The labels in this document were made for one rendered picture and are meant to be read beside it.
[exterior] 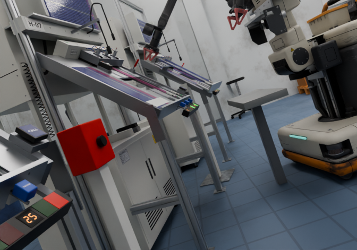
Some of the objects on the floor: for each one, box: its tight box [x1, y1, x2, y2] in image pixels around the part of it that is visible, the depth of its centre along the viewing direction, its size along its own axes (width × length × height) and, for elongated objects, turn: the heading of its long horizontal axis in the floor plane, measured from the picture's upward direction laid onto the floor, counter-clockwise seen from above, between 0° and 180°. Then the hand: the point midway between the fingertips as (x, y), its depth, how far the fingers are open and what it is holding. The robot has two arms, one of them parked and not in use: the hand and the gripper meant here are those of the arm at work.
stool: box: [226, 76, 251, 119], centre depth 509 cm, size 56×54×67 cm
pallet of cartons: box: [296, 77, 310, 94], centre depth 478 cm, size 124×85×45 cm
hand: (147, 59), depth 190 cm, fingers open, 9 cm apart
